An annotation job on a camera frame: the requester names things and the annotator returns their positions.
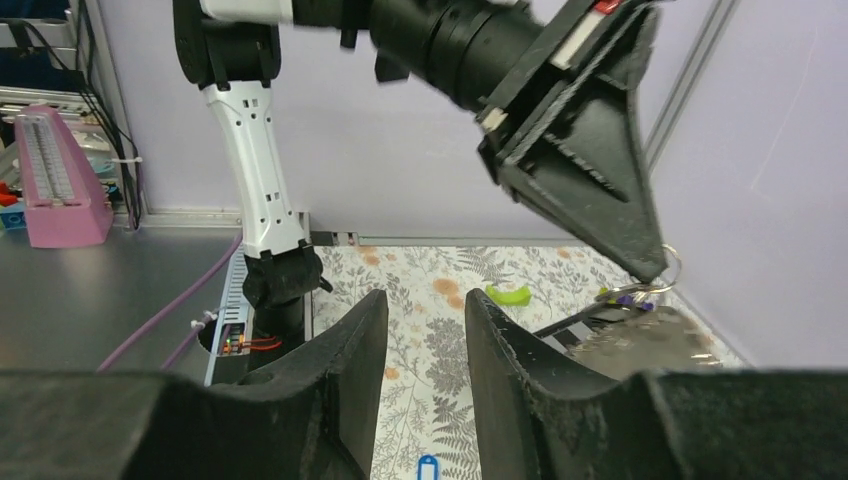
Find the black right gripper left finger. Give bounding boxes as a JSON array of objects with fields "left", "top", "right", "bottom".
[{"left": 1, "top": 289, "right": 389, "bottom": 479}]

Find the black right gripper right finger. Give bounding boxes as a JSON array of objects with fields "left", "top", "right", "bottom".
[{"left": 465, "top": 289, "right": 847, "bottom": 479}]

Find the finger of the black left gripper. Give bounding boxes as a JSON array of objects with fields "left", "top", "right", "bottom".
[{"left": 496, "top": 86, "right": 668, "bottom": 283}]

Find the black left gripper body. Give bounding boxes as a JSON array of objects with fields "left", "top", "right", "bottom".
[{"left": 476, "top": 1, "right": 659, "bottom": 186}]

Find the blue capped key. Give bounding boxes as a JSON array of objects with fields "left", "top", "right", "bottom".
[{"left": 415, "top": 455, "right": 441, "bottom": 480}]

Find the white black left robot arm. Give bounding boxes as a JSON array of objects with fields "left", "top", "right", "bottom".
[{"left": 172, "top": 1, "right": 667, "bottom": 346}]

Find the black grey chessboard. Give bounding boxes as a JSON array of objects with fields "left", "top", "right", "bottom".
[{"left": 533, "top": 311, "right": 616, "bottom": 354}]

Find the floral table mat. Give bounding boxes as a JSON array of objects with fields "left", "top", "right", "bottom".
[{"left": 314, "top": 246, "right": 739, "bottom": 479}]

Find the green arch toy block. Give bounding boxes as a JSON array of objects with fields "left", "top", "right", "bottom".
[{"left": 484, "top": 285, "right": 533, "bottom": 307}]

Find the purple yellow toy brick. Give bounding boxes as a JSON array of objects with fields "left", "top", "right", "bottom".
[{"left": 595, "top": 288, "right": 656, "bottom": 312}]

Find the pink metronome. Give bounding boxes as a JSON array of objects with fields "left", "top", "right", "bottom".
[{"left": 14, "top": 105, "right": 114, "bottom": 249}]

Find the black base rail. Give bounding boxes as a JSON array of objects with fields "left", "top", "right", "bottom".
[{"left": 201, "top": 245, "right": 316, "bottom": 389}]

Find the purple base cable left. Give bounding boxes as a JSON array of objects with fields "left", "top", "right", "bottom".
[{"left": 95, "top": 231, "right": 246, "bottom": 374}]

